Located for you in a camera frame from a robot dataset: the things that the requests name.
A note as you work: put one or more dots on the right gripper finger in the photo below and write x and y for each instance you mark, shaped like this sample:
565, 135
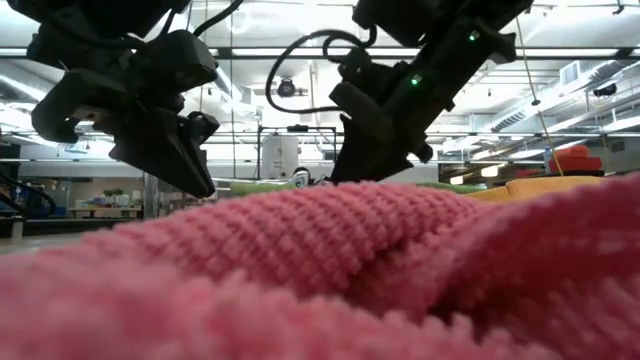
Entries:
365, 160

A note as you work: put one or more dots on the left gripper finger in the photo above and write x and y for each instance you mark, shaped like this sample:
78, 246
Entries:
170, 150
205, 127

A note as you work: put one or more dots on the clear plastic bin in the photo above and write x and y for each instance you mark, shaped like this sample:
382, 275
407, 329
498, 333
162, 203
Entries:
150, 195

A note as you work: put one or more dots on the pink microfiber towel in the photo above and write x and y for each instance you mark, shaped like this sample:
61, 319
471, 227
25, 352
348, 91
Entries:
320, 280

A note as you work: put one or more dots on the orange microfiber towel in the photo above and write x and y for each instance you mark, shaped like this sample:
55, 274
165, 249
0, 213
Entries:
540, 189

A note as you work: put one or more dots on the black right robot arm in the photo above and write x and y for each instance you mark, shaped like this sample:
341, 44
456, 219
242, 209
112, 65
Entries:
450, 25

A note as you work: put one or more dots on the white pillar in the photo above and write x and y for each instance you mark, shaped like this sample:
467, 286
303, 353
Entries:
280, 155

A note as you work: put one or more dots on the black ceiling device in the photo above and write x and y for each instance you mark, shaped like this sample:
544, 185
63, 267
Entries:
605, 90
286, 88

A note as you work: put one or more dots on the black overhead crossbar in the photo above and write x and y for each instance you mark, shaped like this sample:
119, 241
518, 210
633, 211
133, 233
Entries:
300, 52

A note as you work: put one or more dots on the red object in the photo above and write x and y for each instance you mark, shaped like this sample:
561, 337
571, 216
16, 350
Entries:
577, 160

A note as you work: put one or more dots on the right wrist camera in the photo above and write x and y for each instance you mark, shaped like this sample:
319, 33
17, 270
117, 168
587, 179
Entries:
360, 107

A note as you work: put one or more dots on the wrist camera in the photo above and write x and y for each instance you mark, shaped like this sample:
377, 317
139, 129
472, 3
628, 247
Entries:
360, 107
175, 60

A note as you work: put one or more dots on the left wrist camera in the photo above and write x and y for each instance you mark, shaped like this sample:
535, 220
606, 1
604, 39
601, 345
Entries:
175, 60

